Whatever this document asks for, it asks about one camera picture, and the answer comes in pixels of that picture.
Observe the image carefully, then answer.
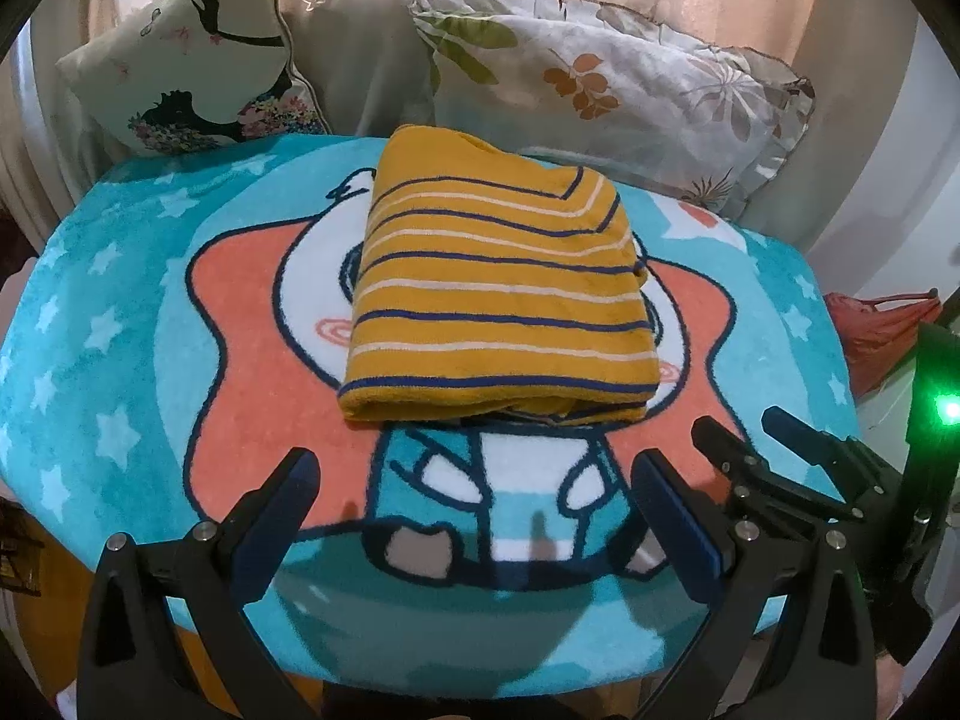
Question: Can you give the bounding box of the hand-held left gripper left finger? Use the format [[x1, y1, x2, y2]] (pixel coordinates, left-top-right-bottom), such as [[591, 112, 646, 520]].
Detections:
[[75, 448, 323, 720]]

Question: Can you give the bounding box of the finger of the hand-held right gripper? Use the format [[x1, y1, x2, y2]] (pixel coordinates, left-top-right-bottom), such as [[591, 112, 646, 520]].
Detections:
[[694, 416, 826, 531], [761, 405, 901, 505]]

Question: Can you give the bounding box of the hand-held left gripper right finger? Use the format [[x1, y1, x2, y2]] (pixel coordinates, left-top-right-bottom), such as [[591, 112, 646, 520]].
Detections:
[[630, 448, 878, 720]]

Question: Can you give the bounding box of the yellow striped sweater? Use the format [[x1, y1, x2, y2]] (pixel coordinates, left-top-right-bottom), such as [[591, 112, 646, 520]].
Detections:
[[337, 124, 661, 432]]

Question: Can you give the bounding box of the red plastic bag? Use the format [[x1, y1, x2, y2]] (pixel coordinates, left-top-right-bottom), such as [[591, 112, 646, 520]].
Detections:
[[823, 289, 942, 398]]

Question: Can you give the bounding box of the blue star cartoon mat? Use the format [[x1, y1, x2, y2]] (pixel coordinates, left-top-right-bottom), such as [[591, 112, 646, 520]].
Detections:
[[0, 133, 863, 698]]

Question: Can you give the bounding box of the floral leaf pillow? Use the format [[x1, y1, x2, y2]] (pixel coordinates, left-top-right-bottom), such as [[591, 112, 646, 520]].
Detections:
[[409, 0, 818, 218]]

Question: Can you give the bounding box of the white pillow with black figure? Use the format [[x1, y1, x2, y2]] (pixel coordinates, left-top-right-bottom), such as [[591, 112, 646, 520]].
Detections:
[[56, 0, 331, 158]]

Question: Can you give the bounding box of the beige curtain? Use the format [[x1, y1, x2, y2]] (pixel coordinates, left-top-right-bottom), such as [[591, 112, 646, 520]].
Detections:
[[0, 0, 923, 256]]

